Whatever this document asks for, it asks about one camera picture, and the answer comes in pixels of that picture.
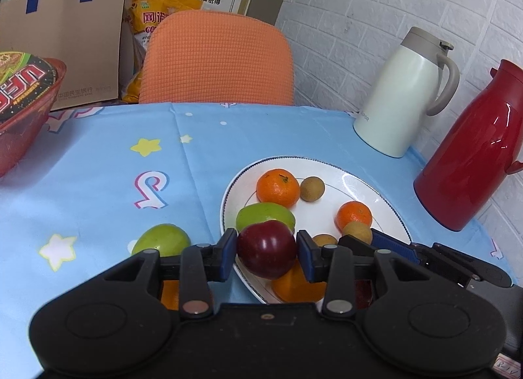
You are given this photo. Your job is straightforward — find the large orange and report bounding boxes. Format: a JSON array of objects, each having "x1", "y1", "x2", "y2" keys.
[
  {"x1": 160, "y1": 280, "x2": 179, "y2": 311},
  {"x1": 271, "y1": 259, "x2": 326, "y2": 303}
]

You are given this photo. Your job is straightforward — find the brown longan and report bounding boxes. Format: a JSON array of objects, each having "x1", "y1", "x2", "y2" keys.
[
  {"x1": 313, "y1": 234, "x2": 338, "y2": 247},
  {"x1": 300, "y1": 176, "x2": 325, "y2": 202},
  {"x1": 342, "y1": 221, "x2": 373, "y2": 244}
]

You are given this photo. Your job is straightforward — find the white porcelain plate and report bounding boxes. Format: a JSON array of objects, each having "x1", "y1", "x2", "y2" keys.
[{"x1": 219, "y1": 155, "x2": 414, "y2": 305}]

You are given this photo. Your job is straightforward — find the instant noodle cup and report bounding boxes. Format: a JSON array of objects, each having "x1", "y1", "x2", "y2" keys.
[{"x1": 1, "y1": 52, "x2": 58, "y2": 123}]

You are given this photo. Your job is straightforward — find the green jujube fruit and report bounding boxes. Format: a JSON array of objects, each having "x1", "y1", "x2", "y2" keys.
[
  {"x1": 236, "y1": 202, "x2": 296, "y2": 232},
  {"x1": 131, "y1": 223, "x2": 192, "y2": 257}
]

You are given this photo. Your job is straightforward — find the white thermos jug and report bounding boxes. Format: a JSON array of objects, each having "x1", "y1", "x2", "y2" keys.
[{"x1": 354, "y1": 27, "x2": 460, "y2": 158}]

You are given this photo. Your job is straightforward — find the orange chair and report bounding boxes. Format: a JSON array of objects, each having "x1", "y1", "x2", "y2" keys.
[{"x1": 139, "y1": 10, "x2": 294, "y2": 106}]

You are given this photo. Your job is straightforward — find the brown cardboard box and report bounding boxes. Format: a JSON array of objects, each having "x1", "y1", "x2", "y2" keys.
[{"x1": 1, "y1": 0, "x2": 133, "y2": 110}]

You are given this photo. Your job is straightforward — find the blue cartoon tablecloth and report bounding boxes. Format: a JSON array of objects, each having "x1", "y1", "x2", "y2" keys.
[{"x1": 1, "y1": 104, "x2": 515, "y2": 378}]

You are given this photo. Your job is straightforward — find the pink glass bowl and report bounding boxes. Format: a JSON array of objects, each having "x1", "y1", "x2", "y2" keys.
[{"x1": 1, "y1": 58, "x2": 66, "y2": 174}]

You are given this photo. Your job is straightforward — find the red thermos jug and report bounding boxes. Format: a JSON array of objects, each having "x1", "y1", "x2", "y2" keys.
[{"x1": 413, "y1": 59, "x2": 522, "y2": 231}]

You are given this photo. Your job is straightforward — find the small tangerine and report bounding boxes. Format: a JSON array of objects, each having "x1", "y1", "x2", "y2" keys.
[{"x1": 256, "y1": 168, "x2": 300, "y2": 208}]

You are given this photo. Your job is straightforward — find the yellow snack bag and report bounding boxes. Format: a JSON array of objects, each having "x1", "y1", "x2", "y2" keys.
[{"x1": 122, "y1": 0, "x2": 203, "y2": 104}]

